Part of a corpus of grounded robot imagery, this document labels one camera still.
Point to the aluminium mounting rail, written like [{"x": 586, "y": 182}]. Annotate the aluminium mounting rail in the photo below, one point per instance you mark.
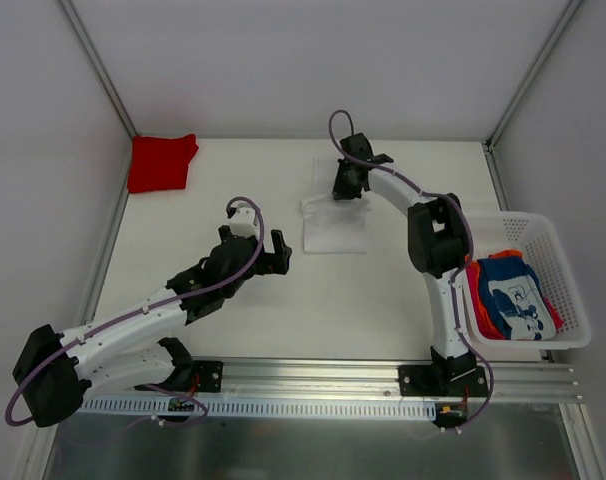
[{"x": 513, "y": 382}]

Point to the blue printed t-shirt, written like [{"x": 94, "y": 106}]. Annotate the blue printed t-shirt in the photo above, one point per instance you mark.
[{"x": 517, "y": 310}]

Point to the white plastic laundry basket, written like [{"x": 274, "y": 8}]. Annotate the white plastic laundry basket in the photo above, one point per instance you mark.
[{"x": 536, "y": 238}]

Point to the white t-shirt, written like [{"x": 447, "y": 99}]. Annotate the white t-shirt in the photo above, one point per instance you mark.
[{"x": 332, "y": 226}]

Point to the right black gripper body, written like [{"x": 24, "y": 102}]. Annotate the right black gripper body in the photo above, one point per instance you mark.
[{"x": 350, "y": 173}]

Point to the red folded t-shirt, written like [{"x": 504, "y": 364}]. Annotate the red folded t-shirt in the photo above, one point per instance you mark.
[{"x": 160, "y": 164}]

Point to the white slotted cable duct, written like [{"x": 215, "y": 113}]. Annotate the white slotted cable duct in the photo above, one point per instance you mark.
[{"x": 262, "y": 408}]

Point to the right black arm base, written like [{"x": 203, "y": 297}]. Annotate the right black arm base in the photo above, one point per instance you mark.
[{"x": 427, "y": 381}]

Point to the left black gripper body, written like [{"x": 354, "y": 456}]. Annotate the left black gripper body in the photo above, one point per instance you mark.
[{"x": 256, "y": 250}]

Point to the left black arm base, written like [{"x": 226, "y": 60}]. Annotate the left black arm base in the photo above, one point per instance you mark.
[{"x": 198, "y": 376}]

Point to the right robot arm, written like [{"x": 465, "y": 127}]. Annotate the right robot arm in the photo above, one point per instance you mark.
[{"x": 439, "y": 245}]

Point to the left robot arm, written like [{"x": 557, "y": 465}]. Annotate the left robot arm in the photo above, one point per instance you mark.
[{"x": 56, "y": 372}]

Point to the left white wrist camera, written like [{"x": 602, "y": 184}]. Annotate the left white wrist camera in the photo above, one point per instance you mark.
[{"x": 243, "y": 221}]

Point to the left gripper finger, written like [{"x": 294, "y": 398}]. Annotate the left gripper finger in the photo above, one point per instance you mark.
[
  {"x": 279, "y": 244},
  {"x": 279, "y": 264}
]

